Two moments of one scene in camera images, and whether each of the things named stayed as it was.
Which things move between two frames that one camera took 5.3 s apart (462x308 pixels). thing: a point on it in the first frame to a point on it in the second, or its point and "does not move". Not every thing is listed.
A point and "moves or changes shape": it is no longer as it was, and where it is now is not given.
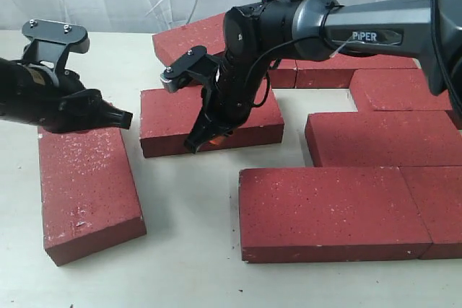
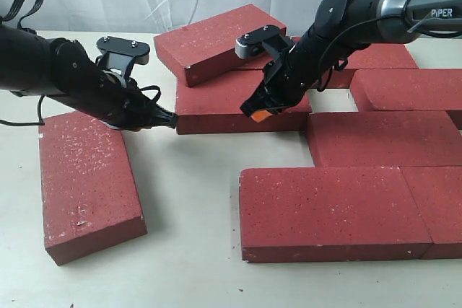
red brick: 437,192 does not move
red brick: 395,89 does not move
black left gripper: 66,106 to 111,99
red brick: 167,120 moves or changes shape
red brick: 385,138 does not move
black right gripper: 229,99 to 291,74
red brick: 336,72 does not move
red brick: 329,213 does not move
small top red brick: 90,201 does not move
